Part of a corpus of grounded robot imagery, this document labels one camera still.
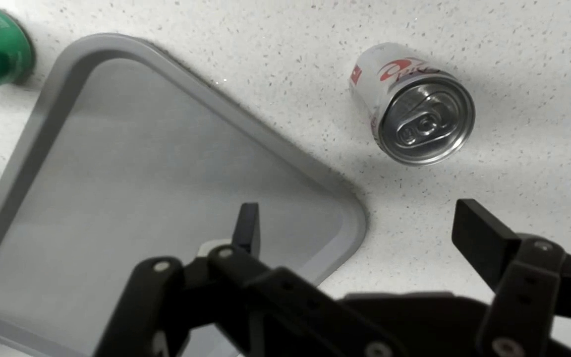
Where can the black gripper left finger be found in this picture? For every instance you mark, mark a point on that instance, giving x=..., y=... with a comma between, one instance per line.
x=167, y=303

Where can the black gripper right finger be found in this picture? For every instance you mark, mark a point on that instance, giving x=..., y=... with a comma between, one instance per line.
x=524, y=277

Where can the silver Diet Coke can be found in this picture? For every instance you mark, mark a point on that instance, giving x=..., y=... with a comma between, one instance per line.
x=417, y=111

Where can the grey plastic tray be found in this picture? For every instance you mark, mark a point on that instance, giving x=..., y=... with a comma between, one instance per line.
x=133, y=170

